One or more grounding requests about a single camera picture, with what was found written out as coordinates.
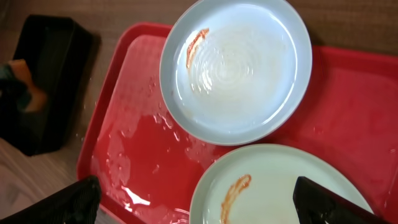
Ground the pale blue plate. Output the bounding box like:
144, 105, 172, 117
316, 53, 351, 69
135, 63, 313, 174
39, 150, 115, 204
159, 0, 313, 146
189, 144, 372, 224

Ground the right pale blue plate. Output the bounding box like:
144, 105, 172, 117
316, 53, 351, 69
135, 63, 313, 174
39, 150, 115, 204
189, 144, 372, 224

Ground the black rectangular water tray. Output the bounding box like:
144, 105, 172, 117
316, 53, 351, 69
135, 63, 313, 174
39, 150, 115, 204
1, 15, 94, 156

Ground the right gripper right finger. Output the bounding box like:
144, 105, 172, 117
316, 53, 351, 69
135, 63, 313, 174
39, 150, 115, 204
293, 176, 389, 224

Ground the top pale blue plate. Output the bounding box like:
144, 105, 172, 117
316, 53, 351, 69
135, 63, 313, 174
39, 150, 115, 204
159, 0, 313, 146

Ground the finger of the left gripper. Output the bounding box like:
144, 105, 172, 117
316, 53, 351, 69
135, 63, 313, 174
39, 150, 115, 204
1, 79, 27, 108

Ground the red plastic tray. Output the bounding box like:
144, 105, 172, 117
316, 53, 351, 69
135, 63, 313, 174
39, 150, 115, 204
76, 23, 397, 223

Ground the orange green scrub sponge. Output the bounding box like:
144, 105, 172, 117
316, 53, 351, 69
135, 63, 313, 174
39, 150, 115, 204
1, 59, 47, 113

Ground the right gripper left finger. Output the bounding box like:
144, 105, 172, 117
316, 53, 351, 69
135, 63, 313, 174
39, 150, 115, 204
1, 175, 101, 224

